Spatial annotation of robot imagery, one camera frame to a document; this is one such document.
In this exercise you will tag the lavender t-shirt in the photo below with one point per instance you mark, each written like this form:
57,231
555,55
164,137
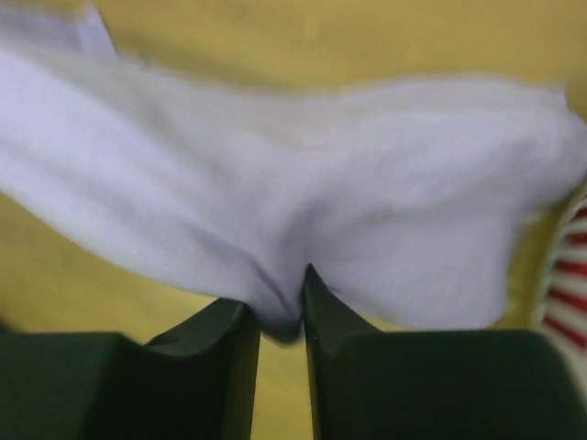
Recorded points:
397,146

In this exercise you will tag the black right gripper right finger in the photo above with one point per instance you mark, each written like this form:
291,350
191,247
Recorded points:
487,384

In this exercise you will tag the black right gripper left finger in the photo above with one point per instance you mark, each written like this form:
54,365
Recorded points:
194,381

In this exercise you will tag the white plastic laundry basket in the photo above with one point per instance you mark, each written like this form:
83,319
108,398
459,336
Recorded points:
572,218

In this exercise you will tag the dark red t-shirt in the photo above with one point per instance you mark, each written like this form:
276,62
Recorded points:
565,290

